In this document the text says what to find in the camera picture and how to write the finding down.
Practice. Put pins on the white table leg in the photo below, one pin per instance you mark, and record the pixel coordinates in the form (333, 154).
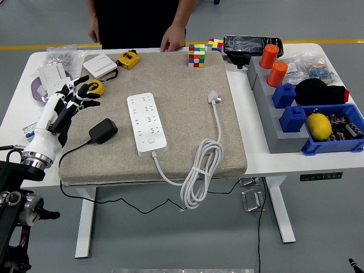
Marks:
(85, 227)
(280, 210)

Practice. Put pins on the person's left hand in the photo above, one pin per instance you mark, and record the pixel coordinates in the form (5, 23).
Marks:
(172, 38)

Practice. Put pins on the grey stepped block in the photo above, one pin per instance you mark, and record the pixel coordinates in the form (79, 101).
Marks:
(267, 113)

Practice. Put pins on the person's left forearm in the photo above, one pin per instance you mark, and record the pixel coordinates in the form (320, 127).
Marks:
(185, 12)

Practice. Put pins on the grey-brown mat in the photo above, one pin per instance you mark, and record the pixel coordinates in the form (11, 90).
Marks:
(176, 113)

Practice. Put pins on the clear bag of blue resistors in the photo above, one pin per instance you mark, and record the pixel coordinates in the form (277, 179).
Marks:
(321, 73)

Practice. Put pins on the blue block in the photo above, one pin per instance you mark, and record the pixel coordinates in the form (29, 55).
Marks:
(293, 120)
(283, 96)

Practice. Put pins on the white socket panel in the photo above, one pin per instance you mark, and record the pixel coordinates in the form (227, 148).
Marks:
(54, 86)

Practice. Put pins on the black cloth with red patch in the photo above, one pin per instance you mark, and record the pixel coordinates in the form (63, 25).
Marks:
(312, 91)

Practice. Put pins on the blue plastic bin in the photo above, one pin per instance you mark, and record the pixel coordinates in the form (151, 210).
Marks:
(330, 146)

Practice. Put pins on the clear bag of screws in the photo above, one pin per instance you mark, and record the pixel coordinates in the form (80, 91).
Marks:
(61, 57)

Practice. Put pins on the dark maroon capacitor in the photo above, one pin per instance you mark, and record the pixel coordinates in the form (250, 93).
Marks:
(339, 135)
(339, 119)
(354, 130)

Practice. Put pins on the white switch panel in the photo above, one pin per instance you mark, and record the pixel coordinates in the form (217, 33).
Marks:
(52, 73)

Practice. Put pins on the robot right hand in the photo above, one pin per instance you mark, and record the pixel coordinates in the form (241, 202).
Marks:
(356, 266)

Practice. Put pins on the person's right hand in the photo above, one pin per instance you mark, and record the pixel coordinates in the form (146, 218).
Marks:
(94, 31)

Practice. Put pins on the small colourful puzzle cube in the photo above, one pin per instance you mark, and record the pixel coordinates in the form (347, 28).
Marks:
(215, 45)

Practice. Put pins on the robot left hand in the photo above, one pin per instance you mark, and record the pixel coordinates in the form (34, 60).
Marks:
(45, 133)

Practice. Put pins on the yellow lemon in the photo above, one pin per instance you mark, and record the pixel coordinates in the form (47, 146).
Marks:
(318, 127)

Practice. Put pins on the person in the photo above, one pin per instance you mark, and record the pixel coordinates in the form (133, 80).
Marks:
(136, 22)

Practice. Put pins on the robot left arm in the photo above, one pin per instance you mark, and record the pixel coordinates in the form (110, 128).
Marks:
(17, 204)

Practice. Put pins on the purple dish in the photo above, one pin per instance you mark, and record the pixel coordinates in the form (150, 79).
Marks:
(35, 91)

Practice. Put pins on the white blue circuit breaker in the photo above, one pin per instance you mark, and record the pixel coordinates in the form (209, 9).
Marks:
(28, 130)

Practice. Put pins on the clear bag of components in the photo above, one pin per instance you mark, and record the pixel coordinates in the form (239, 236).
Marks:
(295, 71)

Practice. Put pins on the large colourful puzzle cube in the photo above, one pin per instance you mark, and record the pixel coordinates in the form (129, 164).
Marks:
(196, 56)

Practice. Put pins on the person's right forearm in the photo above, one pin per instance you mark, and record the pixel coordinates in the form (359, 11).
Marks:
(92, 8)

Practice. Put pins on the black case in plastic wrap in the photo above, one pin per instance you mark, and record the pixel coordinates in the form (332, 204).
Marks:
(244, 45)

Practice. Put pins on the orange cylinder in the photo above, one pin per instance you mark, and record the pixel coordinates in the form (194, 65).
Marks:
(277, 74)
(269, 57)

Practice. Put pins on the black table control panel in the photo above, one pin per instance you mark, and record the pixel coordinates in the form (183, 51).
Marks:
(321, 177)

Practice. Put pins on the small black round part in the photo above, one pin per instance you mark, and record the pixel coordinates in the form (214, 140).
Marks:
(315, 111)

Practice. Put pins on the small white panel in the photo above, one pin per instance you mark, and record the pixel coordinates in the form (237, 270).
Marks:
(41, 91)

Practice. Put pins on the silver metal bracket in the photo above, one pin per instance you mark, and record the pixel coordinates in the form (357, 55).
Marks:
(252, 200)
(248, 182)

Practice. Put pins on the white wall switch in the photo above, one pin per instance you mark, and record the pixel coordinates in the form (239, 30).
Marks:
(99, 66)

